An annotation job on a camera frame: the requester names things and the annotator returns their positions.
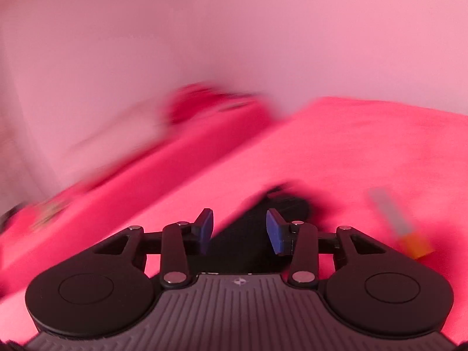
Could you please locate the near pink bed cover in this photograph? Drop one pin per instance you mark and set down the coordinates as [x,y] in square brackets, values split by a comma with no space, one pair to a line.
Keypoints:
[337,151]

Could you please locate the orange and white small item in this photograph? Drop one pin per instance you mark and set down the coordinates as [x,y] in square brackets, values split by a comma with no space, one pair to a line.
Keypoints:
[410,239]

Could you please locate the black pants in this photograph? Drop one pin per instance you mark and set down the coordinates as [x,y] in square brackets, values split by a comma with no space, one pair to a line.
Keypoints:
[243,245]

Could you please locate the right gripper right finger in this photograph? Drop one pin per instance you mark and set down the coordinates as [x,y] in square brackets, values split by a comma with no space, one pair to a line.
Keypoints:
[366,284]

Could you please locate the far pink bed cover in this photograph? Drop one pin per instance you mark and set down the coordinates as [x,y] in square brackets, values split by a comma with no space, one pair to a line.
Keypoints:
[205,125]

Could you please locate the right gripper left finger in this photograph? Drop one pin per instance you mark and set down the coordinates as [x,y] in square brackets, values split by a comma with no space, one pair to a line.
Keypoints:
[112,285]

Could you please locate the pink bed cover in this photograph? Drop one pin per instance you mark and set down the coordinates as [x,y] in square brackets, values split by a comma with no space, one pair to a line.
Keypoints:
[337,151]
[205,125]

